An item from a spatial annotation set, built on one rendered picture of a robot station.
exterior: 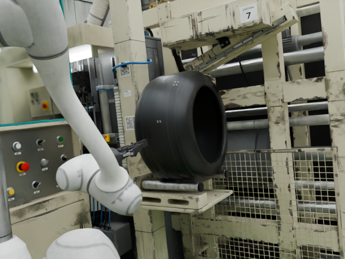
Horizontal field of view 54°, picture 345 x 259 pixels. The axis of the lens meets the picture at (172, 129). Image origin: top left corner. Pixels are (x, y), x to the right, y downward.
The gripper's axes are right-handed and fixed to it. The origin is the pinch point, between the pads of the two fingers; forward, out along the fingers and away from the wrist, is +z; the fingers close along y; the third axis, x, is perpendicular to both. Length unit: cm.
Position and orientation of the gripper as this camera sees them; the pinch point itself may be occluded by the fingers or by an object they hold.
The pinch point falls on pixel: (140, 144)
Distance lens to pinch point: 142.5
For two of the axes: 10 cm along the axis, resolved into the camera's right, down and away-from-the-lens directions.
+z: 5.4, -2.4, 8.1
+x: 1.8, 9.7, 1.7
